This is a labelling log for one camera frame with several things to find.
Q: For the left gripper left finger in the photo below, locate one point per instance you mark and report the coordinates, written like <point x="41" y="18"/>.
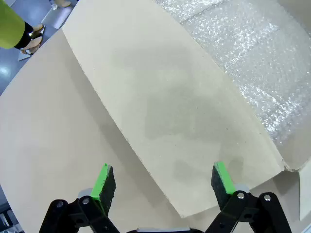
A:
<point x="103" y="191"/>

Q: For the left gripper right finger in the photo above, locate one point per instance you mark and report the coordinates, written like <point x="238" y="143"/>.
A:
<point x="222" y="189"/>

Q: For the open brown cardboard box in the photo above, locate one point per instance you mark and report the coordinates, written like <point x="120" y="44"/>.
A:
<point x="158" y="97"/>

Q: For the bubble wrap box liner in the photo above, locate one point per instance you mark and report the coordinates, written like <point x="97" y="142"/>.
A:
<point x="255" y="53"/>

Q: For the mannequin with yellow-green skirt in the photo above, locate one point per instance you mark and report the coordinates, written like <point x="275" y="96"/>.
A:
<point x="9" y="24"/>

